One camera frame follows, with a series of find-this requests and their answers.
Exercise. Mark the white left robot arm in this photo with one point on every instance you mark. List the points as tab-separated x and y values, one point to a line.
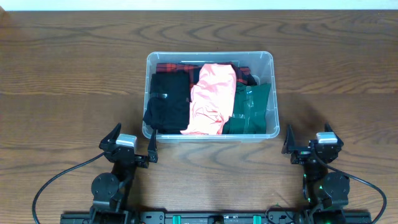
111	189

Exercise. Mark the clear plastic storage bin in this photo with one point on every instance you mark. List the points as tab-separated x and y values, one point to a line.
261	64

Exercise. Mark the red plaid garment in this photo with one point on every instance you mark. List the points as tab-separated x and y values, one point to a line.
193	71

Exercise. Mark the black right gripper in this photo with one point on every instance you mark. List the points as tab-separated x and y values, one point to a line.
290	147

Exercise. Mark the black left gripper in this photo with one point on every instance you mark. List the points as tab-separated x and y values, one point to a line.
126	155

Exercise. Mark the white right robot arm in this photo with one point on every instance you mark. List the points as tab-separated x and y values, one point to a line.
326	192

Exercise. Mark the black taped garment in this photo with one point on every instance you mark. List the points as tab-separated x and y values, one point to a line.
168	108

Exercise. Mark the dark green taped garment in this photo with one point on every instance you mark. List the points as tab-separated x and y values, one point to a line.
249	112

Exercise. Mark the pink garment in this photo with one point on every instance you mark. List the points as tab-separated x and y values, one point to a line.
212	99

